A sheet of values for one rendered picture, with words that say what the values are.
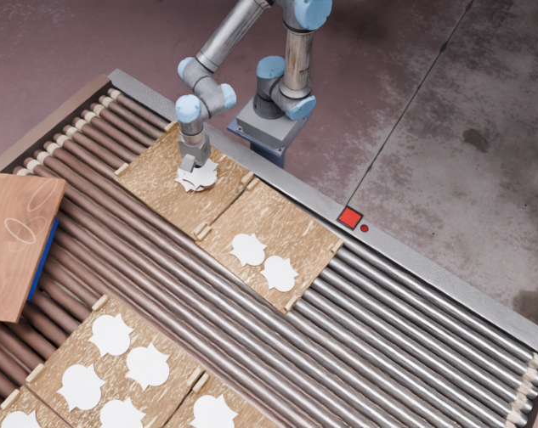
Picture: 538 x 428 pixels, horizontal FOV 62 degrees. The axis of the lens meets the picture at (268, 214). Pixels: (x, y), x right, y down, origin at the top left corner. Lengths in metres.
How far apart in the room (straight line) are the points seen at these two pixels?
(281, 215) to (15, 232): 0.90
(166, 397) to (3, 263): 0.66
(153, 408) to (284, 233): 0.71
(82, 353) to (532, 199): 2.71
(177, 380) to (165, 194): 0.67
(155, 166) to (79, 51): 2.06
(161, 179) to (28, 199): 0.45
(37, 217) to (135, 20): 2.46
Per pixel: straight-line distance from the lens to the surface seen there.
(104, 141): 1.93
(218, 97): 1.42
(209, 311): 1.54
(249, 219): 1.64
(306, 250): 1.60
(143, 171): 1.79
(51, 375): 1.60
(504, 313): 1.77
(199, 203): 1.68
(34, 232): 1.66
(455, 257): 2.86
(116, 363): 1.54
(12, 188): 1.78
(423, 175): 3.07
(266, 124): 1.85
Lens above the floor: 2.40
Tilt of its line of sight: 62 degrees down
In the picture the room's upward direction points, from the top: 5 degrees clockwise
